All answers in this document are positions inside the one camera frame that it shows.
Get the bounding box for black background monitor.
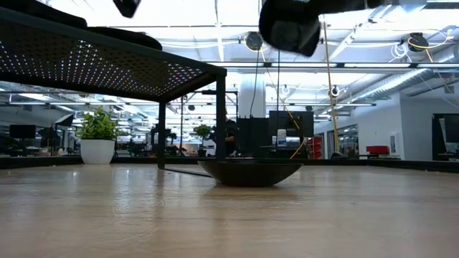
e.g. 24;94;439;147
9;124;37;140

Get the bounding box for green plant in white pot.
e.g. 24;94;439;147
76;106;120;166

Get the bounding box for red storage bins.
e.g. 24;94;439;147
307;136;323;160

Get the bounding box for large black monitor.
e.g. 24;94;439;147
431;113;459;161

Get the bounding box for red box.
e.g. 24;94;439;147
365;145;390;156

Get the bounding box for person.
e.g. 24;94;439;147
224;108;239;158

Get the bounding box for black ceiling cable reel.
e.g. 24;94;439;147
244;31;264;52
407;32;430;53

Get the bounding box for black perforated metal rack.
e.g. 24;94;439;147
0;6;228;178

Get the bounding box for black studio softbox light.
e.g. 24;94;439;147
53;113;75;128

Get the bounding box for silver ventilation duct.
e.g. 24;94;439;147
349;67;459;103

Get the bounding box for white bottle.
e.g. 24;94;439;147
276;128;288;148

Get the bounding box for black hanging cable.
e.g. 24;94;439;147
275;49;280;112

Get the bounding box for black aluminium table frame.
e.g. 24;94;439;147
0;154;459;173

